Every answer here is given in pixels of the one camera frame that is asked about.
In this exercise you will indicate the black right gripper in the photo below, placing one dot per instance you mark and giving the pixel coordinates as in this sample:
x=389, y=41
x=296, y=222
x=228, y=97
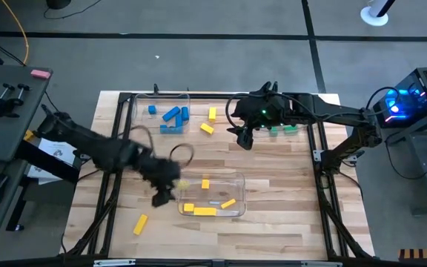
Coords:
x=261, y=115

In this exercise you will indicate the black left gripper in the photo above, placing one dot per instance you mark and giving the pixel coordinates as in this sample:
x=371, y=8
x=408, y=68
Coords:
x=159, y=174

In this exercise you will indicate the long yellow wooden block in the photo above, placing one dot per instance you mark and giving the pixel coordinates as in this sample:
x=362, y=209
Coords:
x=205, y=211
x=140, y=224

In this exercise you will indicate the small blue wooden block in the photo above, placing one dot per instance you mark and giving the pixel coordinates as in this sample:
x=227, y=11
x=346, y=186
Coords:
x=178, y=121

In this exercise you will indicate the blue wooden cylinder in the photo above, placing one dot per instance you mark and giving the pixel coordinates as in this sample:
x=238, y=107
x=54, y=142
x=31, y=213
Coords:
x=185, y=113

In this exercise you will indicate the blue wooden cube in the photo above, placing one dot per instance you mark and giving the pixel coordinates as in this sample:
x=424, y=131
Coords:
x=152, y=109

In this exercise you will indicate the yellow sponge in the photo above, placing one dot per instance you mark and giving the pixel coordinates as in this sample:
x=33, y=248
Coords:
x=228, y=203

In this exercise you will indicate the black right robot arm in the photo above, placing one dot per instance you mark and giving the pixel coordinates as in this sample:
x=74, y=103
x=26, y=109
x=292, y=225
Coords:
x=332, y=111

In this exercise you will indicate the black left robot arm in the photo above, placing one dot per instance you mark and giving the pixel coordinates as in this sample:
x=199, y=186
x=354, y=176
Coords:
x=87, y=142

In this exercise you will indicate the clear plastic bin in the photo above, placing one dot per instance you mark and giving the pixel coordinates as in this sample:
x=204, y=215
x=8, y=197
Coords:
x=300, y=128
x=143, y=122
x=217, y=193

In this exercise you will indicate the white paper sheets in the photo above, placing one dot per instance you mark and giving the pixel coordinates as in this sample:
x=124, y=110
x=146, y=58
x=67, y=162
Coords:
x=56, y=153

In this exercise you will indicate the small yellow black object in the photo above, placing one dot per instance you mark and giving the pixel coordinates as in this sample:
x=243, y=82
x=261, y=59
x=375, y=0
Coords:
x=28, y=135

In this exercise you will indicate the small blue white object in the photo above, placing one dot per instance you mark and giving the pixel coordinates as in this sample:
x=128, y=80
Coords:
x=19, y=227

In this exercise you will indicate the pink eraser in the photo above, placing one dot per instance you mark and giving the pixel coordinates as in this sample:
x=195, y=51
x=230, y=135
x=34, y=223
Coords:
x=40, y=73

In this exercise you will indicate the white stand base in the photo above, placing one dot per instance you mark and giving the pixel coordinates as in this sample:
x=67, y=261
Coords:
x=374, y=14

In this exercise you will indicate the black clamp tool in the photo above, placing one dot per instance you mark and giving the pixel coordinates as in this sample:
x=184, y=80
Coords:
x=7, y=102

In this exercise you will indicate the black computer tower with lights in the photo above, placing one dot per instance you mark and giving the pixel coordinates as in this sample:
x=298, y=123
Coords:
x=421, y=96

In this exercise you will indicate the black round base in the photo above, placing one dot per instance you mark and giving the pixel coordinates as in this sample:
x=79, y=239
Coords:
x=58, y=3

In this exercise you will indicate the orange black striped panel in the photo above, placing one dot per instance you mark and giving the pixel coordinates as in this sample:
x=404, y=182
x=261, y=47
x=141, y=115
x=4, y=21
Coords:
x=424, y=254

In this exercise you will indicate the black frame clamp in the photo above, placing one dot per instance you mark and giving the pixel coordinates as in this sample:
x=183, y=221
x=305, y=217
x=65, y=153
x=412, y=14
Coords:
x=156, y=89
x=275, y=87

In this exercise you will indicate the silver metal bracket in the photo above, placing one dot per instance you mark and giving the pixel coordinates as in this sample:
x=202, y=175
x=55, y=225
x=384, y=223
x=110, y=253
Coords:
x=321, y=264
x=114, y=262

